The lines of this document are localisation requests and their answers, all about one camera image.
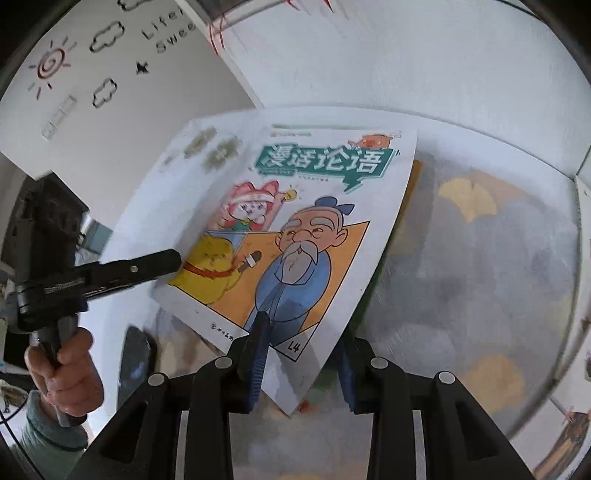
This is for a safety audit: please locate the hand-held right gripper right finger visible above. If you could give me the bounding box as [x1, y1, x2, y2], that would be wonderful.
[335, 337, 536, 480]

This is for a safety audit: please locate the white wall socket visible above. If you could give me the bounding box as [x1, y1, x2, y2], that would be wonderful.
[41, 95, 77, 139]

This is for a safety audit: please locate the person's left forearm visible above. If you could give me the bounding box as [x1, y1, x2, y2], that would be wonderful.
[9, 390, 90, 480]

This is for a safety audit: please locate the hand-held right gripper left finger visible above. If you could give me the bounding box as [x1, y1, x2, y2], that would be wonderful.
[67, 311, 271, 480]

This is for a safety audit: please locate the person's left hand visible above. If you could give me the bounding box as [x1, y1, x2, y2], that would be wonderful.
[24, 330, 105, 418]

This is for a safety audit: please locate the yellow-brown book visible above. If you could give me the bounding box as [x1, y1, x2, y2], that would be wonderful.
[388, 159, 423, 241]

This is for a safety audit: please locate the white book with robed figure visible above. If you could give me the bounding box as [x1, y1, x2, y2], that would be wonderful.
[531, 351, 591, 480]

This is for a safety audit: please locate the white decorated box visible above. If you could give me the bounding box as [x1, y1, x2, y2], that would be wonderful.
[28, 0, 199, 112]

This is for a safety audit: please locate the black smartphone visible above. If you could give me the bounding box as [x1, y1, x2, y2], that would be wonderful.
[117, 325, 155, 407]

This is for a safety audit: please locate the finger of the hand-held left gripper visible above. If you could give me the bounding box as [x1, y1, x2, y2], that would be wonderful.
[76, 249, 183, 301]

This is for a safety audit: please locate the white cartoon old man book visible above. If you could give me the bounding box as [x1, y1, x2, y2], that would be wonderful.
[154, 121, 419, 416]

